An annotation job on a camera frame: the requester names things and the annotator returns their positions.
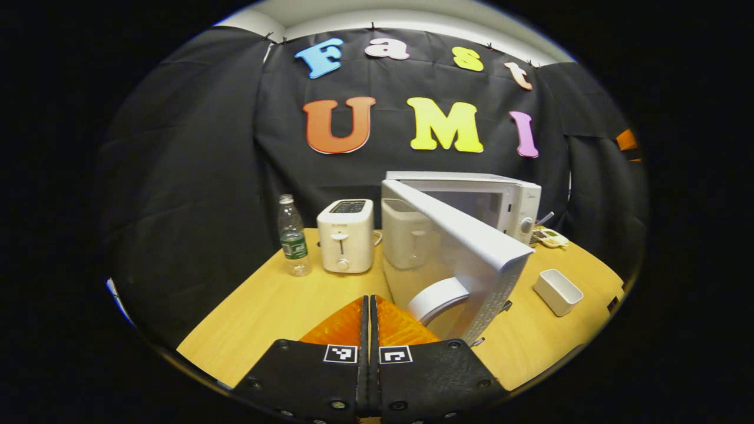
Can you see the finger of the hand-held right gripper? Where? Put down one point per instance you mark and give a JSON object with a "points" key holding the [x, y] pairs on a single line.
{"points": [[627, 141]]}

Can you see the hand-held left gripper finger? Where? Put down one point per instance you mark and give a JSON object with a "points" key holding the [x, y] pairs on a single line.
{"points": [[373, 377], [363, 377]]}

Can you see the white microwave oven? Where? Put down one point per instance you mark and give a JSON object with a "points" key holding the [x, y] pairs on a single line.
{"points": [[471, 253]]}

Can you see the white divided grain dish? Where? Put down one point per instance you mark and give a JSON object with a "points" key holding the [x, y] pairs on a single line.
{"points": [[552, 238]]}

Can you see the white toaster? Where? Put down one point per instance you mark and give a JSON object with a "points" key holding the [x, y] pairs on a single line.
{"points": [[344, 241]]}

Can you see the clear plastic water bottle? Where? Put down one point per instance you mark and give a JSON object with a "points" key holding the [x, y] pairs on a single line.
{"points": [[294, 244]]}

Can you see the small white rectangular dish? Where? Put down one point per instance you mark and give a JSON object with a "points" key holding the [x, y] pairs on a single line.
{"points": [[556, 291]]}

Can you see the black backdrop cloth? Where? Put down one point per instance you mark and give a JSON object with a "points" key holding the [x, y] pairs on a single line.
{"points": [[188, 176]]}

